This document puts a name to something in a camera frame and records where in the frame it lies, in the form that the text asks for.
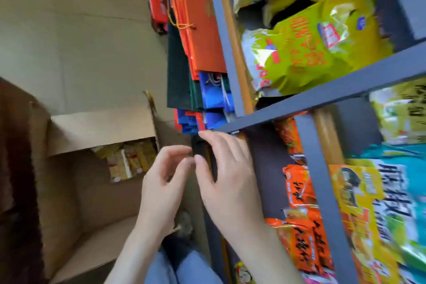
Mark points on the person's left shoe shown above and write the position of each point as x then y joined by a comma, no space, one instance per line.
184,222

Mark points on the lime green snack bags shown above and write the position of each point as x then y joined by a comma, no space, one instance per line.
306,50

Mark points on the pink snack packet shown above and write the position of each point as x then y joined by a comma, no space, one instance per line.
319,277

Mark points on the large orange gift bag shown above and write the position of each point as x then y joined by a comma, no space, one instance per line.
203,27

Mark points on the grey metal shelf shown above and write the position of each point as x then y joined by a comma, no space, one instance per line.
332,90

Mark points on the bunch of small gift bags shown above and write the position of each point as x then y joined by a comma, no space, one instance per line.
188,122

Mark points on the person's right hand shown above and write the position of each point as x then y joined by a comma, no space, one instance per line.
236,194

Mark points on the teal noodle packets row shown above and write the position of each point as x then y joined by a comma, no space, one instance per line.
406,187

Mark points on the dark green gift bag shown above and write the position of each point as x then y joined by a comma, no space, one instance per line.
178,77

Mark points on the person's left hand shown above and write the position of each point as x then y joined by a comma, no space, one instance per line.
159,197

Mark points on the row of blue gift bags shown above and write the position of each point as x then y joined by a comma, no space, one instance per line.
213,90

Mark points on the stack of orange packets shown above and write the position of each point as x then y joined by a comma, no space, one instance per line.
299,244

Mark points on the stack of green cartoon packets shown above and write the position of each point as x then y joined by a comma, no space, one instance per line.
243,275

